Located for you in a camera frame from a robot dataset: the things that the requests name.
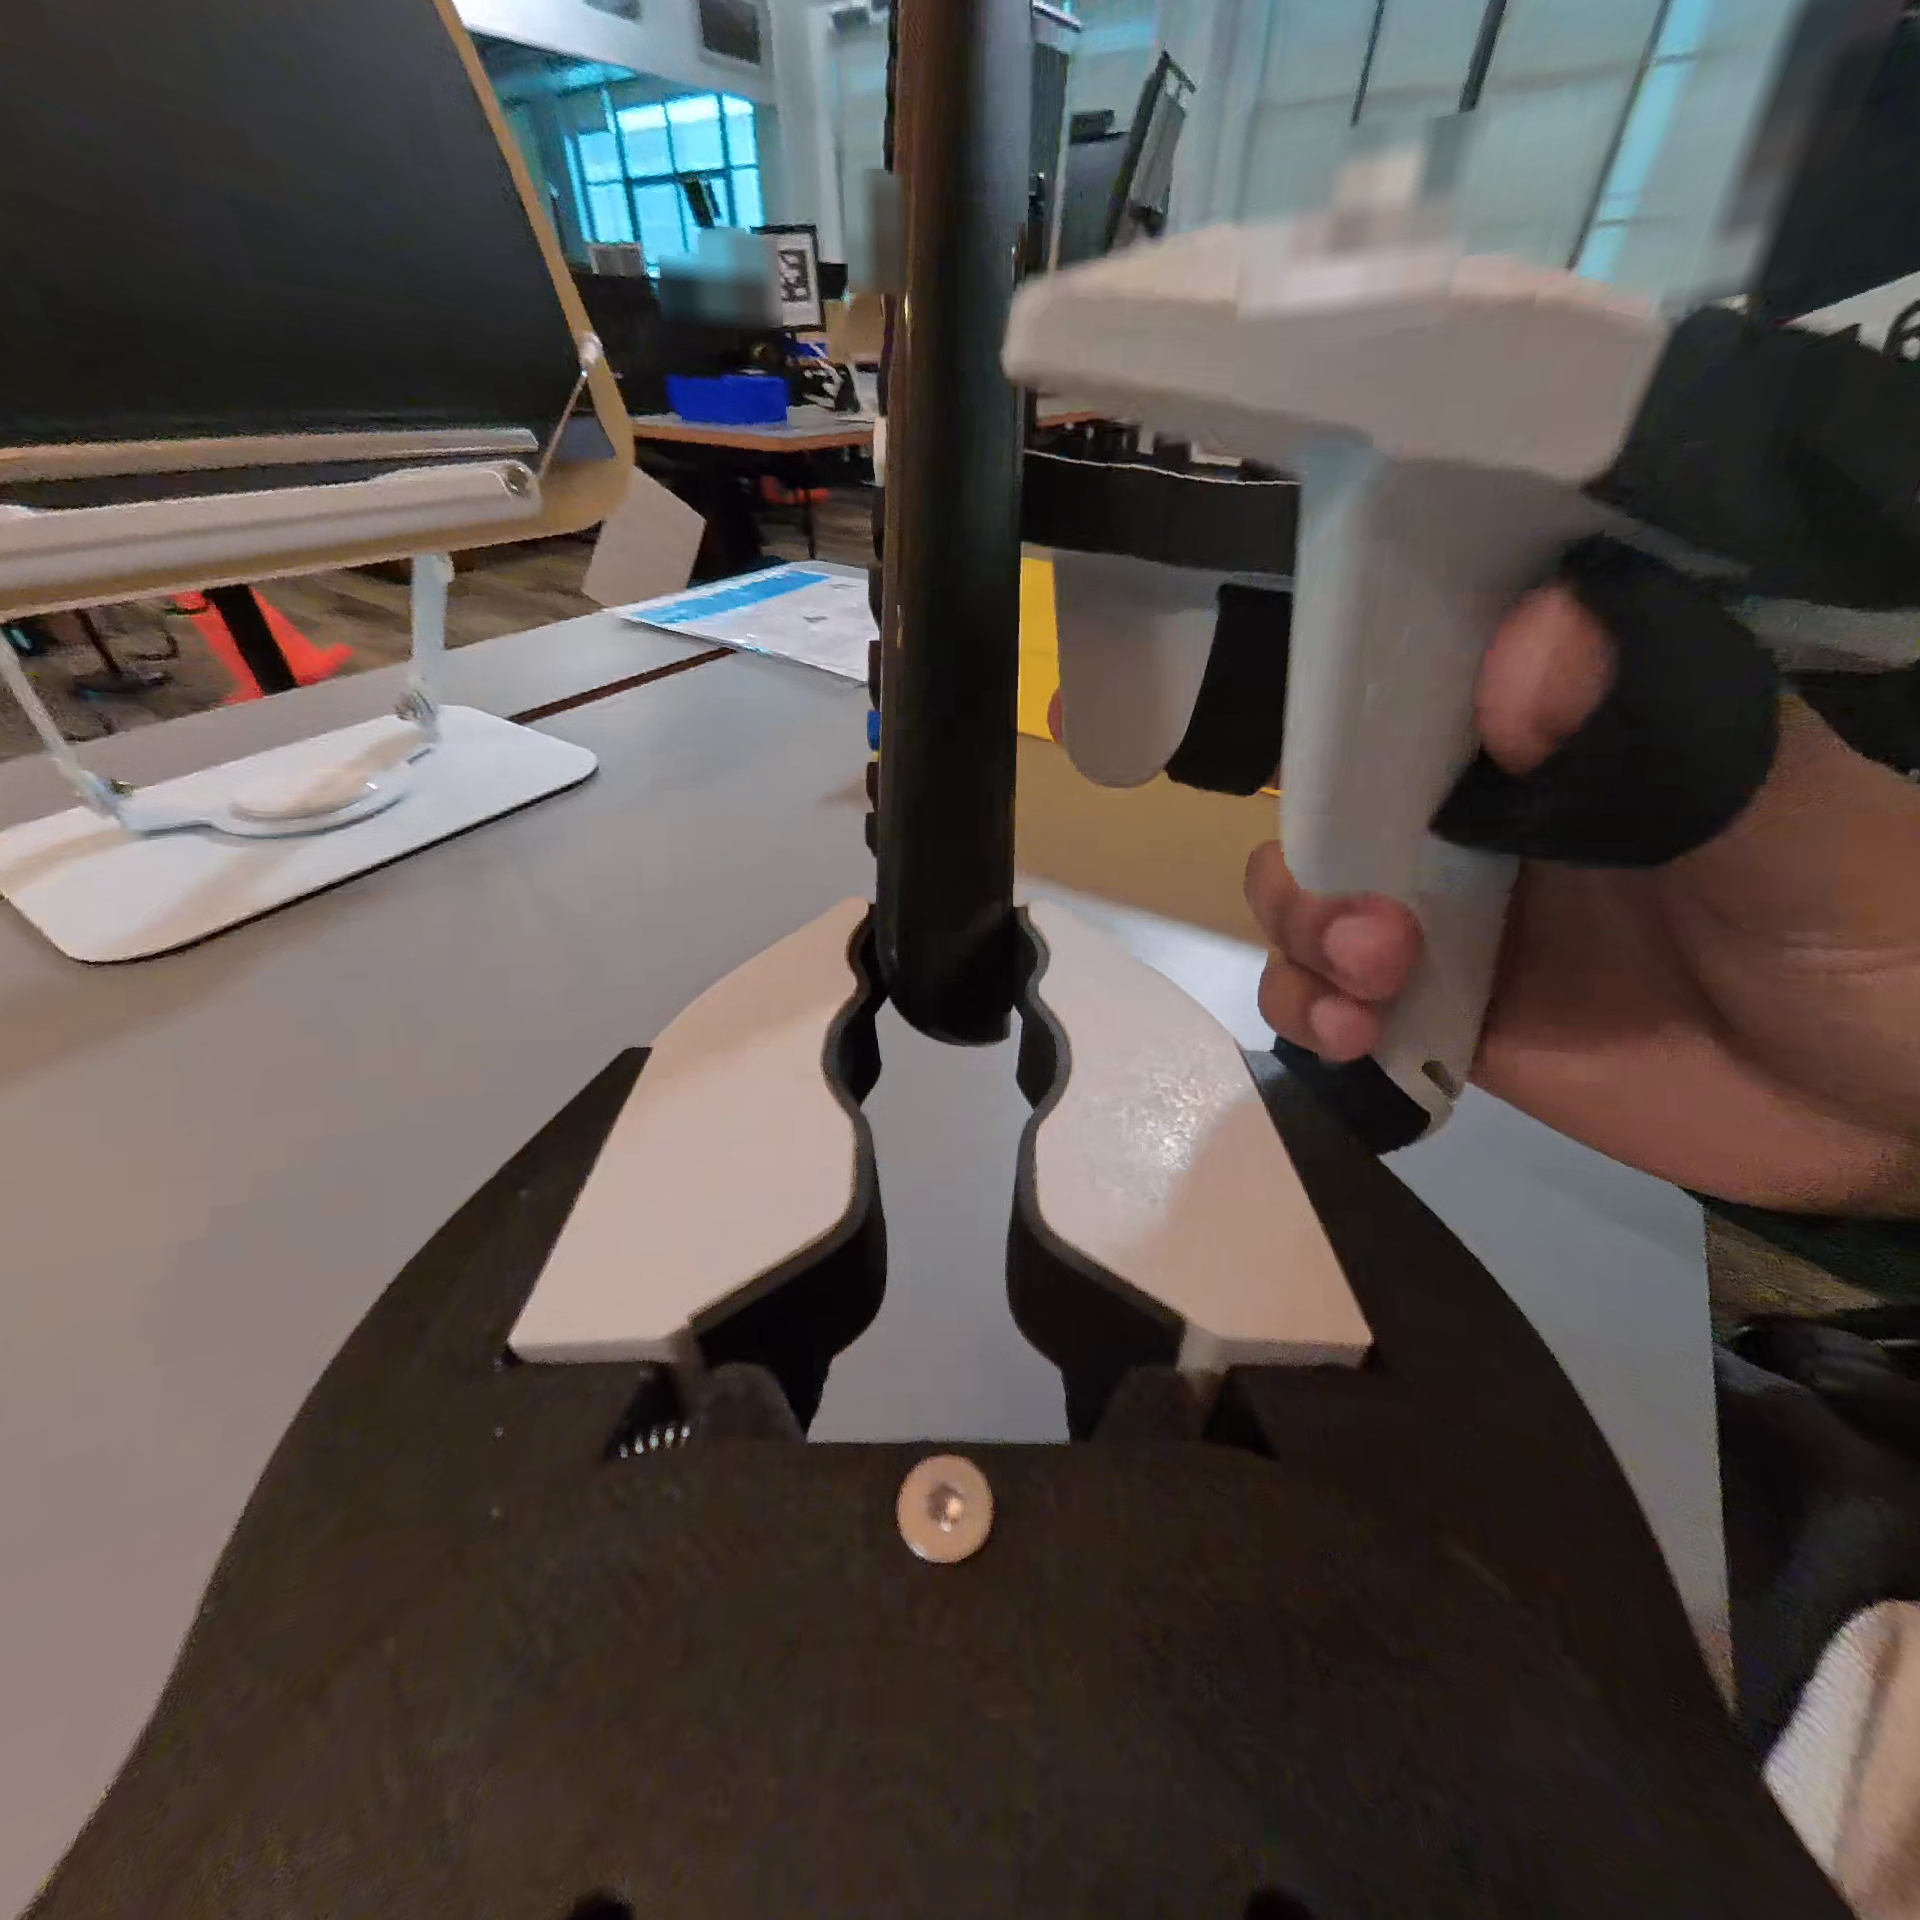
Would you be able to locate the person's right hand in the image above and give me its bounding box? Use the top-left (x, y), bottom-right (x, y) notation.
top-left (1245, 582), bottom-right (1920, 1221)

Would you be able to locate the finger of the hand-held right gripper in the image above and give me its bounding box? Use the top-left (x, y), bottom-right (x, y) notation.
top-left (1019, 448), bottom-right (1305, 794)
top-left (1001, 222), bottom-right (1670, 889)

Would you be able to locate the black remote control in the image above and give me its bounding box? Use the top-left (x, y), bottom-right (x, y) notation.
top-left (867, 0), bottom-right (1040, 1048)

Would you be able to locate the wooden background table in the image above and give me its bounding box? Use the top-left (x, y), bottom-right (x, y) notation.
top-left (630, 405), bottom-right (880, 452)

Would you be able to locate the cream white shirt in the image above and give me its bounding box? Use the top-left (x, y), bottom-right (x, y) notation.
top-left (1763, 1598), bottom-right (1920, 1920)

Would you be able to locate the grey desk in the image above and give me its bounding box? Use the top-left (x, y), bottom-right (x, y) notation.
top-left (0, 608), bottom-right (1734, 1920)

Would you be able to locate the dark green zip jacket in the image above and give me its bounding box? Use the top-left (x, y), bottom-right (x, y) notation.
top-left (1710, 1201), bottom-right (1920, 1758)

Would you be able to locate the black computer monitor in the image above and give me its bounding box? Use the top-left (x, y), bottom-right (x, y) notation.
top-left (1056, 52), bottom-right (1193, 273)

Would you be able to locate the white leaning panel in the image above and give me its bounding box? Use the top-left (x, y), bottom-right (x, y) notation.
top-left (583, 464), bottom-right (707, 608)

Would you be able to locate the framed marker sign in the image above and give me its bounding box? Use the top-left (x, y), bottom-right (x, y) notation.
top-left (755, 224), bottom-right (828, 336)

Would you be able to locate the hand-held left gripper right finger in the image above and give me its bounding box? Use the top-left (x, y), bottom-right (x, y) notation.
top-left (1007, 900), bottom-right (1375, 1389)

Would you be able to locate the printed paper sheet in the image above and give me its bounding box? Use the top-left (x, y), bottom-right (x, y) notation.
top-left (613, 563), bottom-right (880, 684)

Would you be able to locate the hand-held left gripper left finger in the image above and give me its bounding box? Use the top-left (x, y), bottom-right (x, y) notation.
top-left (507, 897), bottom-right (886, 1395)

